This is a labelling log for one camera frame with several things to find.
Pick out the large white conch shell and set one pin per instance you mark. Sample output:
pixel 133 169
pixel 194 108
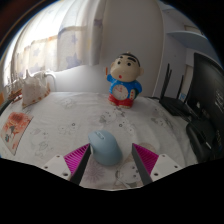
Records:
pixel 33 90

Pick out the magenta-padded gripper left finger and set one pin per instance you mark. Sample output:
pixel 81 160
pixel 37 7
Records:
pixel 76 159

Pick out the white wall shelf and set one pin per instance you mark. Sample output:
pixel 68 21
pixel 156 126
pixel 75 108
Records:
pixel 190 38

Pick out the light blue computer mouse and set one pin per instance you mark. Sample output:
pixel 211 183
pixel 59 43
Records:
pixel 105 148

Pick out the sheer star-print curtain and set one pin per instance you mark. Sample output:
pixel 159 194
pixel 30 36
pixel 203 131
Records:
pixel 50 36

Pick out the black router with antennas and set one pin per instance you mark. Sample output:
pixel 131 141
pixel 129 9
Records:
pixel 173 103

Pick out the cartoon boy figurine clock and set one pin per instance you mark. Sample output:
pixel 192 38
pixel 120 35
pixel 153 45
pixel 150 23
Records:
pixel 125 78

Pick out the white printed tablecloth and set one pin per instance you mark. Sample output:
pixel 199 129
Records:
pixel 76 113

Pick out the red printed mouse pad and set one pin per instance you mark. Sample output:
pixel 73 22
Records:
pixel 14 131

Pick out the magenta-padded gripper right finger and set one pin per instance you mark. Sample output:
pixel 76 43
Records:
pixel 146 160

